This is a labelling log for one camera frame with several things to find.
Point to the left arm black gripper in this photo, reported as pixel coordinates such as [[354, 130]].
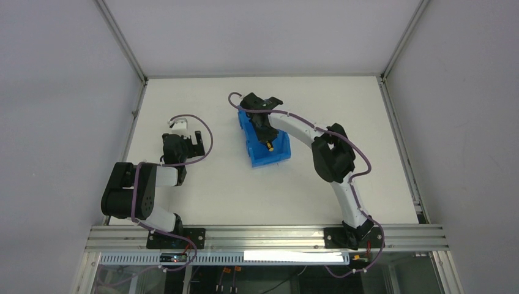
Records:
[[194, 145]]

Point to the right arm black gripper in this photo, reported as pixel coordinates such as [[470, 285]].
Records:
[[265, 133]]

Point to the black yellow screwdriver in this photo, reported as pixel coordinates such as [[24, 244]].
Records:
[[269, 146]]

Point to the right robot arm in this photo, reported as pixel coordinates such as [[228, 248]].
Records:
[[335, 158]]

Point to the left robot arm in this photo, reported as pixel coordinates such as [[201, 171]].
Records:
[[130, 190]]

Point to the blue plastic bin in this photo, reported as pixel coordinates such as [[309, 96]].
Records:
[[258, 153]]

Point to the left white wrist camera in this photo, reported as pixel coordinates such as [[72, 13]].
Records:
[[178, 126]]

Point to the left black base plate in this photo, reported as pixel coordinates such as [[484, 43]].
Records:
[[160, 241]]

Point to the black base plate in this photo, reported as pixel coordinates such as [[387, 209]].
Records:
[[338, 238], [160, 241]]

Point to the aluminium front rail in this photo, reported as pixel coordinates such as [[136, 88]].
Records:
[[306, 238]]

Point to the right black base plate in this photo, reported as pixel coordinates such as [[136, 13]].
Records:
[[338, 238]]

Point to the white slotted cable duct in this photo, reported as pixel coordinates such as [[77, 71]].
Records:
[[247, 258]]

